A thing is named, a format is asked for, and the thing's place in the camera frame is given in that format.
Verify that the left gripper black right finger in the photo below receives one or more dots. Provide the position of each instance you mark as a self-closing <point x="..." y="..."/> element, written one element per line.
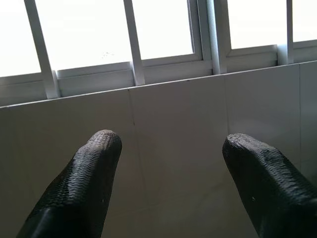
<point x="267" y="186"/>

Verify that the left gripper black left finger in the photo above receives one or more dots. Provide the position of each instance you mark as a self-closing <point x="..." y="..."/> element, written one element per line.
<point x="79" y="188"/>

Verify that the white window frame with bars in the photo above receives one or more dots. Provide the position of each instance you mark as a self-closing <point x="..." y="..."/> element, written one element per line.
<point x="173" y="67"/>

